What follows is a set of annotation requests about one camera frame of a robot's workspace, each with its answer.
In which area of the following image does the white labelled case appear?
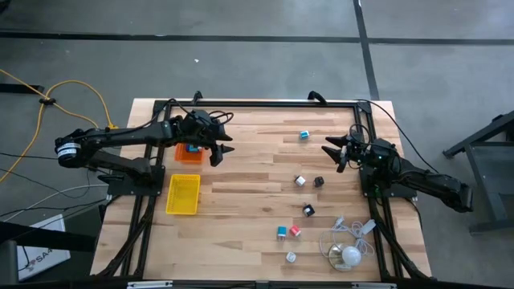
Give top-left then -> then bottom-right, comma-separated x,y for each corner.
15,214 -> 71,282

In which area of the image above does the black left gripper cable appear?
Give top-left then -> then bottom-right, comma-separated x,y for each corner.
120,98 -> 236,133

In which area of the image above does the yellow plastic basket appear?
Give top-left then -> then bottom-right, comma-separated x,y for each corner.
165,173 -> 202,216

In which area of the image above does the long black arm cable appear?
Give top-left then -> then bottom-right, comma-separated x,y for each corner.
355,99 -> 441,174

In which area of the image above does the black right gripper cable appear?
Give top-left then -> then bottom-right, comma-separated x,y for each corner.
348,123 -> 374,148

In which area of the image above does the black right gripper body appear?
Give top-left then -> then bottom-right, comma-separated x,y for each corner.
345,134 -> 399,170

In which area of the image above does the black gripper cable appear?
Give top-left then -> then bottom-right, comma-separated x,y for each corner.
348,123 -> 374,148
120,98 -> 236,133

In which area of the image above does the brass lamp base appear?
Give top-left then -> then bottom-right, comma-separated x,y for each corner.
328,242 -> 362,273

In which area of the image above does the white lamp power cord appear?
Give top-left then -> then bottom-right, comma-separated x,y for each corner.
319,215 -> 377,262

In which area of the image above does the black table frame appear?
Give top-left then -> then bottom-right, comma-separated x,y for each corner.
96,98 -> 433,282

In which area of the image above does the yellow extension cable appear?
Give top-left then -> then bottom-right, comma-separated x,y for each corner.
0,67 -> 120,184

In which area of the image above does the black floor bar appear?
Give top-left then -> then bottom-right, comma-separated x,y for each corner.
0,220 -> 97,254
0,83 -> 45,94

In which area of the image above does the black frame desk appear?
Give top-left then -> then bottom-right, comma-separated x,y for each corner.
443,110 -> 514,234

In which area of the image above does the white floor cable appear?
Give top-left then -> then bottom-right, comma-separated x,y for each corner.
0,183 -> 109,224

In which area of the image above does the white light bulb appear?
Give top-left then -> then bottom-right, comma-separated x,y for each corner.
341,246 -> 362,267

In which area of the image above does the orange plastic basket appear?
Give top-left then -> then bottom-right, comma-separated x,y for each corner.
174,142 -> 206,165

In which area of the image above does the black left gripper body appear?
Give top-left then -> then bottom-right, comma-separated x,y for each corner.
178,110 -> 222,156

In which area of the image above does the silver aluminium extrusion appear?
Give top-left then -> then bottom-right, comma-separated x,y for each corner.
127,280 -> 173,289
352,282 -> 397,289

